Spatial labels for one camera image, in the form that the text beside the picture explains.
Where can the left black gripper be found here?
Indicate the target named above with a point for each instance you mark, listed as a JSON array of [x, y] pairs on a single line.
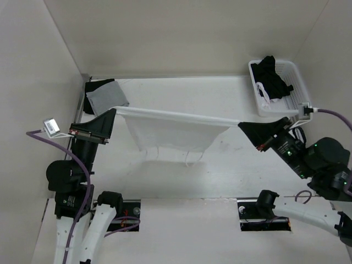
[[102, 125]]

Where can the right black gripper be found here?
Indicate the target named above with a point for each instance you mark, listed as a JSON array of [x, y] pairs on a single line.
[[260, 133]]

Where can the white tank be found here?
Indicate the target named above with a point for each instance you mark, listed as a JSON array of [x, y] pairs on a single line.
[[265, 99], [170, 137]]

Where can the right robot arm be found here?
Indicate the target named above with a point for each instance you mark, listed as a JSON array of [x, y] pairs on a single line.
[[324, 163]]

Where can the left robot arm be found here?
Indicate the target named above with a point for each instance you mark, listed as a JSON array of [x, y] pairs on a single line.
[[80, 233]]

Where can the folded black tank top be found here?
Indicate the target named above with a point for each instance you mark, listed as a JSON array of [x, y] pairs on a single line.
[[90, 87]]

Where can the folded grey tank top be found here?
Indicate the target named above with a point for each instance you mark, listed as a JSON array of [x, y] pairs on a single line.
[[106, 97]]

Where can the white tank top in basket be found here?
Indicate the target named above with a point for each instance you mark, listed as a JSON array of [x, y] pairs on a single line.
[[265, 99]]

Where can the crumpled black tank top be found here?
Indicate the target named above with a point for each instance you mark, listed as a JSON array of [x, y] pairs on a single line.
[[264, 72]]

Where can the white plastic basket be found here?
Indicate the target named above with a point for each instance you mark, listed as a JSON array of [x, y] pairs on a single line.
[[288, 105]]

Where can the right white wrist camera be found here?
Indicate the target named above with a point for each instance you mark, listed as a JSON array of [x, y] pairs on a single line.
[[305, 113]]

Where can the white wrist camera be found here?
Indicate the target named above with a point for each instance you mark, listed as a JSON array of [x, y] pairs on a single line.
[[305, 113], [52, 129]]

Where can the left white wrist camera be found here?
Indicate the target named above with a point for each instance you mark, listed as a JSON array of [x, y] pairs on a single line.
[[52, 129]]

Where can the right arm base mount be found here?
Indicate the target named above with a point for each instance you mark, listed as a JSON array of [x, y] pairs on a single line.
[[252, 221]]

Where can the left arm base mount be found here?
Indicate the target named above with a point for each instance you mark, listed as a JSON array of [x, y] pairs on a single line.
[[127, 216]]

